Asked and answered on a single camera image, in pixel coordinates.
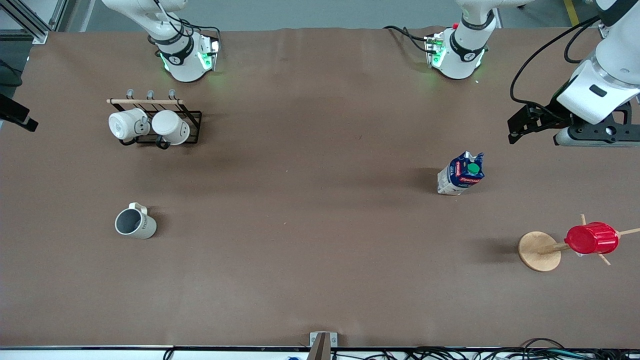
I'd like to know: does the blue white milk carton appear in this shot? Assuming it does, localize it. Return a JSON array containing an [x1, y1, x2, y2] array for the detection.
[[436, 150, 486, 196]]

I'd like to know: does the grey ceramic mug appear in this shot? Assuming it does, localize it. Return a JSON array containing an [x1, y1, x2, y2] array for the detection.
[[114, 202, 158, 240]]

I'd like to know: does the wooden cup tree stand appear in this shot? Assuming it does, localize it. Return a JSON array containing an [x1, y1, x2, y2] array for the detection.
[[517, 214, 640, 273]]

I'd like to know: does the red plastic cup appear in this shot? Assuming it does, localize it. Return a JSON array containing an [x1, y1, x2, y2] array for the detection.
[[564, 221, 620, 255]]

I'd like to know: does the white mug with round print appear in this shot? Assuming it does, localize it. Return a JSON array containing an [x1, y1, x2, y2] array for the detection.
[[108, 107, 151, 142]]

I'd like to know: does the plain white mug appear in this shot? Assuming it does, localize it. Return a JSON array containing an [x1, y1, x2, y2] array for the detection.
[[151, 109, 191, 146]]

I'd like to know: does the black base power cable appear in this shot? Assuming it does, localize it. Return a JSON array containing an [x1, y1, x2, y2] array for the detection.
[[179, 19, 222, 47], [383, 24, 437, 54]]

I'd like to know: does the black wire mug rack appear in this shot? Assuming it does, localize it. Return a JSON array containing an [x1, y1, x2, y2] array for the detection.
[[106, 88, 203, 150]]

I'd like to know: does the black cable tangle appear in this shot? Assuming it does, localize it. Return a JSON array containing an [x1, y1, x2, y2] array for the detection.
[[397, 338, 640, 360]]

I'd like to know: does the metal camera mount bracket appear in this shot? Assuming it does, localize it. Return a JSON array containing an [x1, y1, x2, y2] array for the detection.
[[306, 331, 339, 360]]

